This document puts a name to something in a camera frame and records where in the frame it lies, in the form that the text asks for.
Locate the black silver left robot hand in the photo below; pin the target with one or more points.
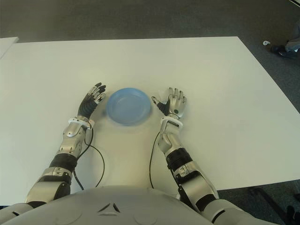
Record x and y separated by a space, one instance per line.
90 103

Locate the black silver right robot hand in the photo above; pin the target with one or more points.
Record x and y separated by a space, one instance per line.
174 103

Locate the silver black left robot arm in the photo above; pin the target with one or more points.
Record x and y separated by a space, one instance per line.
70 138

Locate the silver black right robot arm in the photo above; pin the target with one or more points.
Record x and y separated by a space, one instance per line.
199 185

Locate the light blue round plate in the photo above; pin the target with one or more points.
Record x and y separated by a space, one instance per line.
128 106

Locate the white neighbouring table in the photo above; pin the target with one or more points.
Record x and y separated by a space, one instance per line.
7 45

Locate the grey robot torso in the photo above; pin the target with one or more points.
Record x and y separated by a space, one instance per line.
93 206

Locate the small white object on floor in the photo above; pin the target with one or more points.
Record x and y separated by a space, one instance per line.
265 43

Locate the person beside table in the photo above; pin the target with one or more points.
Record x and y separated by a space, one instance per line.
293 44

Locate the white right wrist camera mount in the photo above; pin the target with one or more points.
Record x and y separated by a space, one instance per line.
174 121

